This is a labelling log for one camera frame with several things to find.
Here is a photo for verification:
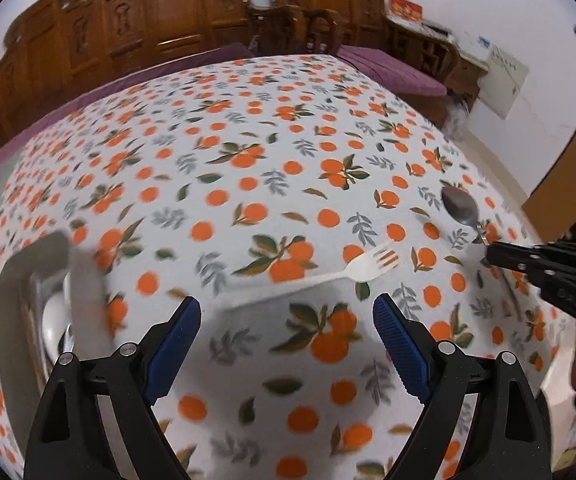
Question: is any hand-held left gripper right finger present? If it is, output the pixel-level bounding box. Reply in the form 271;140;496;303
372;292;554;480

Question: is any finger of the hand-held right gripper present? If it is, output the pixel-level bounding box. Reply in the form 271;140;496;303
487;241;576;262
482;255;576;313

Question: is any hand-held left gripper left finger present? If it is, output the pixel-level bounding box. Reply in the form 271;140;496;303
23;296;203;480

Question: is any metal spoon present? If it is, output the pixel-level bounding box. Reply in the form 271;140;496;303
440;185;492;247

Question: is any white plastic fork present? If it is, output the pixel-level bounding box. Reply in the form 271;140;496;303
228;247;401;306

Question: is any grey rectangular box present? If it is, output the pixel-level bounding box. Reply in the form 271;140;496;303
0;232;111;441

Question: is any brown board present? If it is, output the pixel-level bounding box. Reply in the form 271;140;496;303
522;105;576;241

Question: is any white plastic spoon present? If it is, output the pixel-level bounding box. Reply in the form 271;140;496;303
40;292;76;356

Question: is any wooden side cabinet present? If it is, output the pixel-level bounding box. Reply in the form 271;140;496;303
385;15;485;107

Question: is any purple seat cushion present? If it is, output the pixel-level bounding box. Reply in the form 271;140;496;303
338;44;450;100

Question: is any orange print tablecloth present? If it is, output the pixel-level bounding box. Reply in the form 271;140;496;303
0;52;569;480

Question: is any red sign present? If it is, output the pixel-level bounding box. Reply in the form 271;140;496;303
389;0;424;24

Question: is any carved wooden armchair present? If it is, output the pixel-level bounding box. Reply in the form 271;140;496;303
268;0;387;57

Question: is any long carved wooden sofa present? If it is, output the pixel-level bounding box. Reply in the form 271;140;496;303
0;0;252;171

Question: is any dark wooden chair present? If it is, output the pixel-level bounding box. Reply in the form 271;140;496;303
247;5;345;59

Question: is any white wall paper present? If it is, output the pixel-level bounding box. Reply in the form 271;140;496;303
472;35;532;121

